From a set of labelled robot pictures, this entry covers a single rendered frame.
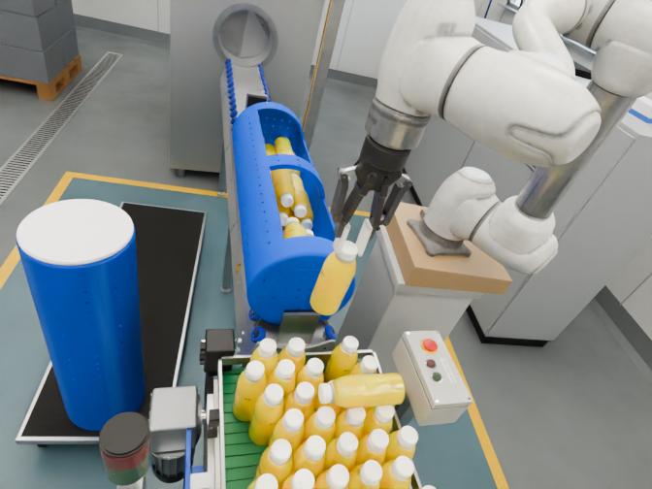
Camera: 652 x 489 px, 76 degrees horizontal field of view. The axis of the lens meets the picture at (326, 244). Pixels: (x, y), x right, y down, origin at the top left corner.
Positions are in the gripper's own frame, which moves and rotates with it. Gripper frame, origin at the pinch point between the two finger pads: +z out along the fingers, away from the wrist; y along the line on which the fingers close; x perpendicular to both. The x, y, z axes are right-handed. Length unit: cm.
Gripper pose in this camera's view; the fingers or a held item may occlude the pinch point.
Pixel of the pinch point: (352, 238)
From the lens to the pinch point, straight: 78.3
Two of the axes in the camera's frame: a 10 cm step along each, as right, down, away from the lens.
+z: -2.6, 7.6, 6.0
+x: 2.1, 6.5, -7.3
